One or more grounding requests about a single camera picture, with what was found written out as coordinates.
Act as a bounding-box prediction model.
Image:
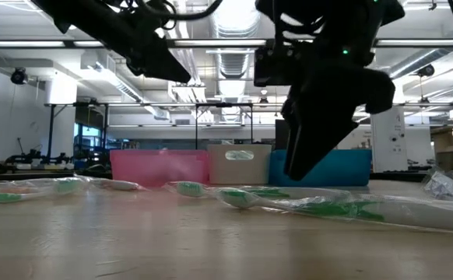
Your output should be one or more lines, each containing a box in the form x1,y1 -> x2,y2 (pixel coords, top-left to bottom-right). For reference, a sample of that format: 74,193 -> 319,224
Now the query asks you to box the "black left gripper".
105,3 -> 191,84

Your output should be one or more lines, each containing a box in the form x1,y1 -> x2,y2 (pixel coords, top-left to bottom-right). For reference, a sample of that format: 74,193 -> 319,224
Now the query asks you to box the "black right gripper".
254,42 -> 397,180

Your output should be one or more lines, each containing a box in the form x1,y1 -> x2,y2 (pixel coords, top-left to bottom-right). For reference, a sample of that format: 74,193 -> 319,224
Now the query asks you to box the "black monitor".
275,119 -> 290,151

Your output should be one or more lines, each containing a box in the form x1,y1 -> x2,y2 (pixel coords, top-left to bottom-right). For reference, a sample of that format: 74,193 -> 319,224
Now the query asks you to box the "teal plastic bin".
268,149 -> 373,187

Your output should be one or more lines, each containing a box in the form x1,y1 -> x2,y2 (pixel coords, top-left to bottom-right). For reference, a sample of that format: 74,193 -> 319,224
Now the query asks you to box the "white plastic bin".
206,143 -> 273,186

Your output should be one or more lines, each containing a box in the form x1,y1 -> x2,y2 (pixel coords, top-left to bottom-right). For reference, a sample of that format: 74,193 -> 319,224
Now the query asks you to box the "pink plastic bin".
109,149 -> 211,188

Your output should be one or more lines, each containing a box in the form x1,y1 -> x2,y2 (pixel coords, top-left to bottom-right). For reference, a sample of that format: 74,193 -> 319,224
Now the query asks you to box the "black metal gantry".
46,101 -> 110,164

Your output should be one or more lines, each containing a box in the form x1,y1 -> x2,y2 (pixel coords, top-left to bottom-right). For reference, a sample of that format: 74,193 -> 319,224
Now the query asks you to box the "black ceiling spotlight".
9,68 -> 28,86
416,63 -> 436,78

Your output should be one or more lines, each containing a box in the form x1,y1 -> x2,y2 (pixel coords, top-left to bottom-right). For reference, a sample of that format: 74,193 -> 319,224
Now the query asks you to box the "black machine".
4,138 -> 72,170

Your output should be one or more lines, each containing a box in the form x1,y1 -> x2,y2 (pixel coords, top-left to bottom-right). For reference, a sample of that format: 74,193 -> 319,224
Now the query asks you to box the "white rectangular ceiling duct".
79,53 -> 170,121

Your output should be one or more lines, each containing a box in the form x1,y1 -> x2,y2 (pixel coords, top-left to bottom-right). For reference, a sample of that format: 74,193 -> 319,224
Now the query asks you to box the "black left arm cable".
132,0 -> 224,31

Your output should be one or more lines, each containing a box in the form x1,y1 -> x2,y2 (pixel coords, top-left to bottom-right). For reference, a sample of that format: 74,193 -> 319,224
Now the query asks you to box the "black metal frame stand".
194,102 -> 255,151

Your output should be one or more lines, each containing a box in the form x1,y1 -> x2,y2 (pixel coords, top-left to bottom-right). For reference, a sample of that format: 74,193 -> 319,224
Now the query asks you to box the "silver round ceiling duct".
206,0 -> 263,125

